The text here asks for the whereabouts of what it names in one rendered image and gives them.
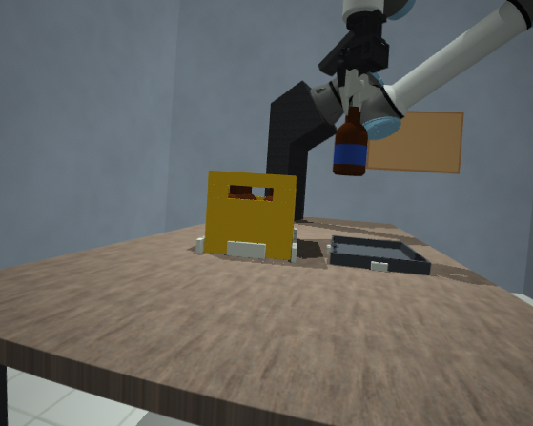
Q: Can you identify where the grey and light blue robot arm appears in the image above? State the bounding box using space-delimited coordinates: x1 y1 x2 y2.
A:
310 0 533 140

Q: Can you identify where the yellow bottle crate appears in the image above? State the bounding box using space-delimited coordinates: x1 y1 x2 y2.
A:
204 171 297 260

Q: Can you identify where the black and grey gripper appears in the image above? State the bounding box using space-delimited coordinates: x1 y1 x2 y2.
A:
337 9 389 116

